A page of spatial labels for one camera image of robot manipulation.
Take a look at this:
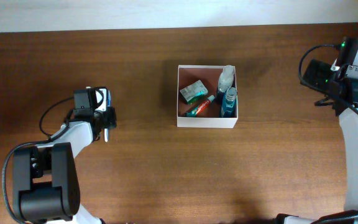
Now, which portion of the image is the blue white toothbrush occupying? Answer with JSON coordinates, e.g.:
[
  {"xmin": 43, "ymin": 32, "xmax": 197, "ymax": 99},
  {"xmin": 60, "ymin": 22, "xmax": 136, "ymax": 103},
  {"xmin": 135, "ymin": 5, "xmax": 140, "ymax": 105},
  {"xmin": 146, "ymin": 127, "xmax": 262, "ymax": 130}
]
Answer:
[{"xmin": 104, "ymin": 90, "xmax": 111, "ymax": 142}]

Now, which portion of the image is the dark blue clear-cap bottle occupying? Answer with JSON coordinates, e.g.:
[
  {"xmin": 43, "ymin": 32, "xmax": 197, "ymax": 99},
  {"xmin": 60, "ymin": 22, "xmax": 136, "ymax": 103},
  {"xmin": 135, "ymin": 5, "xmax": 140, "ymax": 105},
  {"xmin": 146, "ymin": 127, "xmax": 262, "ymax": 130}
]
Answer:
[{"xmin": 216, "ymin": 65, "xmax": 235, "ymax": 105}]

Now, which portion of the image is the teal mouthwash bottle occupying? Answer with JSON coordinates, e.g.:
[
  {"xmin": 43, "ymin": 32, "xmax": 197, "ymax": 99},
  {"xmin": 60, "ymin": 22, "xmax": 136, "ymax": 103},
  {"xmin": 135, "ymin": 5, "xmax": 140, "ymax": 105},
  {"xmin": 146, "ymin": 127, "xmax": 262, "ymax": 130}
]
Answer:
[{"xmin": 220, "ymin": 87, "xmax": 237, "ymax": 118}]

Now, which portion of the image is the green white soap box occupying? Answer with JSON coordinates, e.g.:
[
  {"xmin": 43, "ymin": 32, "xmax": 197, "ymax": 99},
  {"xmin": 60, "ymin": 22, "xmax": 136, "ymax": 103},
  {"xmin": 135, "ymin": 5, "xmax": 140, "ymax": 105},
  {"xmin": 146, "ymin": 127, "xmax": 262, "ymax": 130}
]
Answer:
[{"xmin": 179, "ymin": 80, "xmax": 208, "ymax": 105}]

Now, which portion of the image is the green white toothpaste tube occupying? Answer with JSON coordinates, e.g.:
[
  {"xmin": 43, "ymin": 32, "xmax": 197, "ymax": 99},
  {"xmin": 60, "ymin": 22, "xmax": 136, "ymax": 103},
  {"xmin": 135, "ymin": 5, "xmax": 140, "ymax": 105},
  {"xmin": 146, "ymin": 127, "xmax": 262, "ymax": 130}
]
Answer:
[{"xmin": 185, "ymin": 95, "xmax": 215, "ymax": 117}]

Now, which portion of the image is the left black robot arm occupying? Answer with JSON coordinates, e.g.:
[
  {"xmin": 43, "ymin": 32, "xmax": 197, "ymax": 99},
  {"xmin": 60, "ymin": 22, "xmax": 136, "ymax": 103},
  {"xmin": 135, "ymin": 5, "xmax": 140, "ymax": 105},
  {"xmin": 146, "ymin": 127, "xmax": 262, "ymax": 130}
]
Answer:
[{"xmin": 2, "ymin": 86, "xmax": 116, "ymax": 224}]

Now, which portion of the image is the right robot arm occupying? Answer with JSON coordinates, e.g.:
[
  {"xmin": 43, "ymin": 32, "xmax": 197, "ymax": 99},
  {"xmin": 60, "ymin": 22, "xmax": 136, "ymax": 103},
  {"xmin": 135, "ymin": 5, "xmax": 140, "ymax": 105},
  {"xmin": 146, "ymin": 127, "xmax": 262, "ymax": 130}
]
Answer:
[{"xmin": 298, "ymin": 37, "xmax": 358, "ymax": 223}]

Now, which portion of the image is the pink open cardboard box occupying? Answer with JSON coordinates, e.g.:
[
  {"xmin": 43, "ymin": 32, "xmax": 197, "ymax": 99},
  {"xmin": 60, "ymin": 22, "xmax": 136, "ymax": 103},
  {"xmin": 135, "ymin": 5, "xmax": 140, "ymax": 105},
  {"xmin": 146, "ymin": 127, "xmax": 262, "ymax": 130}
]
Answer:
[{"xmin": 176, "ymin": 65, "xmax": 239, "ymax": 128}]

